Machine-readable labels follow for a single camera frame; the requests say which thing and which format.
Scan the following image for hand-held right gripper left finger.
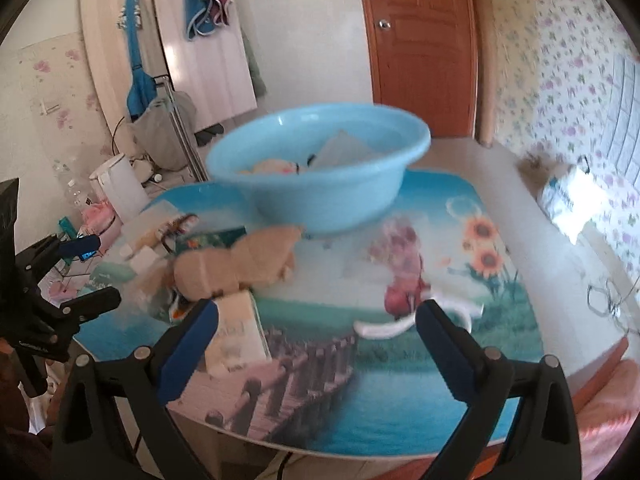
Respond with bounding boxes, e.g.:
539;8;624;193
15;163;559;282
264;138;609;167
50;299;221;480

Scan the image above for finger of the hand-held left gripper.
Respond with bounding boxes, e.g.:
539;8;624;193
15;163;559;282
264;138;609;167
47;287;122;333
15;234;102;276

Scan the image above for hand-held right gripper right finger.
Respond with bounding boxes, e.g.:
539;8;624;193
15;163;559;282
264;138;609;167
416;299;583;480

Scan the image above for small white carton box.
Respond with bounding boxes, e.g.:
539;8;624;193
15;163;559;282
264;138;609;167
204;291;273;378

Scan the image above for white curved headband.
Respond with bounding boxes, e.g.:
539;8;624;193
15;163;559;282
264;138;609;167
353;297;485;342

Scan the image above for dental floss box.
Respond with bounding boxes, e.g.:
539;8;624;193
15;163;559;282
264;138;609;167
120;200;201;261

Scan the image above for beige plush toy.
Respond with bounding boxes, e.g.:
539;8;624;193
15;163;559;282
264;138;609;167
172;225;304;297

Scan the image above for light blue plastic basin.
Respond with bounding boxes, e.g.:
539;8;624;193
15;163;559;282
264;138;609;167
206;104;432;235

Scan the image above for clear plastic bag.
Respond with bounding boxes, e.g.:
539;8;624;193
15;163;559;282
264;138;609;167
307;130;381;171

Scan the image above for scenery printed desktop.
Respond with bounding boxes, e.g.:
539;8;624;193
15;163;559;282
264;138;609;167
75;167;546;461

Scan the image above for pink bag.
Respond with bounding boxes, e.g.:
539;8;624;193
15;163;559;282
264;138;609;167
80;200;121;236

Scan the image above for clear plastic bottle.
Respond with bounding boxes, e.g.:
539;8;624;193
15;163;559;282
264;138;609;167
52;160;93;211

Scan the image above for white electric kettle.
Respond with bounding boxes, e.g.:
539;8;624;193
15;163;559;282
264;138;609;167
89;155;151;223

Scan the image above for bed with beige sheet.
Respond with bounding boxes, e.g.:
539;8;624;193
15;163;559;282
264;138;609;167
430;137;640;376

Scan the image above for grey fabric bag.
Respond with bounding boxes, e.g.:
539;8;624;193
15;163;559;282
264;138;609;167
132;92;198;171

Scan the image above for metal rack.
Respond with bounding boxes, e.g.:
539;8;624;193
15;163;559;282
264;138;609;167
150;75;208;183

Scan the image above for black shoes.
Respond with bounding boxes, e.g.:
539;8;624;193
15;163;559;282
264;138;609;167
192;122;228;148

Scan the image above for pink striped cloth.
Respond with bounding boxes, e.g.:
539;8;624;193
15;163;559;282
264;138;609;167
575;360;640;480

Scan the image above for green and white plastic bag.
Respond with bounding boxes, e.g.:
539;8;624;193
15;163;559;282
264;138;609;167
537;157;608;243

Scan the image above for beige fuzzy cloth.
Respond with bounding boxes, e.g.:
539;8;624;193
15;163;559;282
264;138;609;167
515;152;573;191

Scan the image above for white leaning board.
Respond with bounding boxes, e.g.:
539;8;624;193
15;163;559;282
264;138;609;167
80;0;171;126
150;0;258;133

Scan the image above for grey-green hanging cloth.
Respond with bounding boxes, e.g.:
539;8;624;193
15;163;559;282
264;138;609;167
242;30;268;101

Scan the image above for blue towel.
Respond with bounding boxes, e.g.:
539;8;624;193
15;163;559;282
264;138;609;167
185;0;221;41

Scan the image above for brown wooden door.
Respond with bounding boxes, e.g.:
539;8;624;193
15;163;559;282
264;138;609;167
356;0;478;138

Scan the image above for black cable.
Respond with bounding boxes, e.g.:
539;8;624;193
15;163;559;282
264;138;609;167
587;277;640;336

